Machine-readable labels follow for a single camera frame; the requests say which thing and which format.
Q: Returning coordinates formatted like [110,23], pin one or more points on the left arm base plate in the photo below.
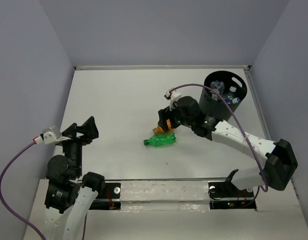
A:
[109,199]

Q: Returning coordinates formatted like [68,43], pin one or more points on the white foam front board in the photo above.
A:
[164,195]

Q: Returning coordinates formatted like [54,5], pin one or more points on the green plastic bottle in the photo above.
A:
[161,139]

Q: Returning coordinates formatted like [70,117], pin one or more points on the clear bottle green white label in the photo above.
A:
[231,97]

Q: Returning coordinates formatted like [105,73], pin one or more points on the clear bottle blue label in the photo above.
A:
[217,86]

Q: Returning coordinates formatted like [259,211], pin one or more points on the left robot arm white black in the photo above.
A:
[70,193]

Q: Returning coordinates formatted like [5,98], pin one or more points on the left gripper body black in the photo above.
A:
[74,147]

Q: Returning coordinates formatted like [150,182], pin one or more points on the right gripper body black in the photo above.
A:
[177,119]

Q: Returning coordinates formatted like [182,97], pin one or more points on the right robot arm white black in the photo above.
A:
[276,161]

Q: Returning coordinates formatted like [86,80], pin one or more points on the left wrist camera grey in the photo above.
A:
[50,135]

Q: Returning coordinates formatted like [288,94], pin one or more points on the black plastic bin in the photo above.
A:
[218,108]

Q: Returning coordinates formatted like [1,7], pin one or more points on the clear bottle black cap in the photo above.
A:
[214,96]

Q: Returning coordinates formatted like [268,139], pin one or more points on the aluminium table edge rail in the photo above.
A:
[159,67]

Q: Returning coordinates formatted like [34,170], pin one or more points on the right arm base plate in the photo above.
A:
[225,196]

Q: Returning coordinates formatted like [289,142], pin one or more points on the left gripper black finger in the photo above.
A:
[88,129]
[71,131]

